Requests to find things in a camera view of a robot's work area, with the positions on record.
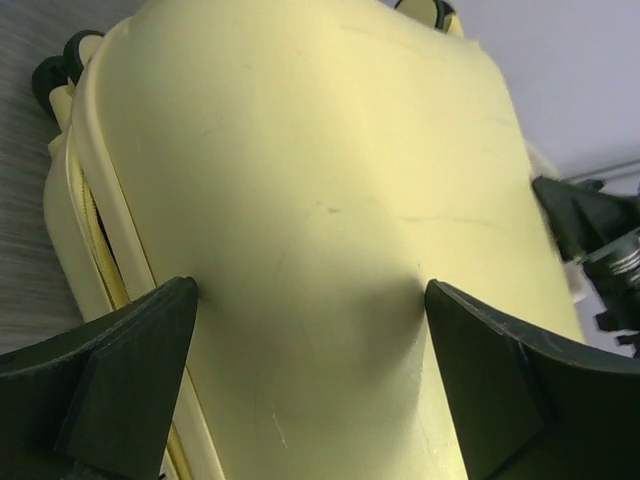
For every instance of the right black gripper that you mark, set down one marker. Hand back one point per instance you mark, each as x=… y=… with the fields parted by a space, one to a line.
x=589 y=222

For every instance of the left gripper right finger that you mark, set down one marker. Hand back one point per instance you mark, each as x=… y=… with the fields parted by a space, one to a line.
x=527 y=403

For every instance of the yellow hard-shell suitcase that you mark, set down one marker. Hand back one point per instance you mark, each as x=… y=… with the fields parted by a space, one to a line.
x=312 y=165

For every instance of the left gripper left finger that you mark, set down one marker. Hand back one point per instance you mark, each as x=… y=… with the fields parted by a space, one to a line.
x=97 y=401

